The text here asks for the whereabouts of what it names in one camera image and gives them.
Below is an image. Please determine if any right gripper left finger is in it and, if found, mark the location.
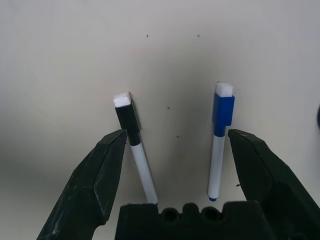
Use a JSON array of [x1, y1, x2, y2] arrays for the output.
[[36, 128, 128, 240]]

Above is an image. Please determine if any white marker with blue cap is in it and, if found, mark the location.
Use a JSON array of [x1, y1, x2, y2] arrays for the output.
[[207, 81, 236, 202]]

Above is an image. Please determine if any white marker with black cap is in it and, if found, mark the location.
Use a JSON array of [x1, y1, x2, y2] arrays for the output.
[[112, 91, 160, 206]]

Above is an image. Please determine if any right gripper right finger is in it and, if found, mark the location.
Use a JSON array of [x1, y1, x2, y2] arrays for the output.
[[227, 128, 320, 240]]

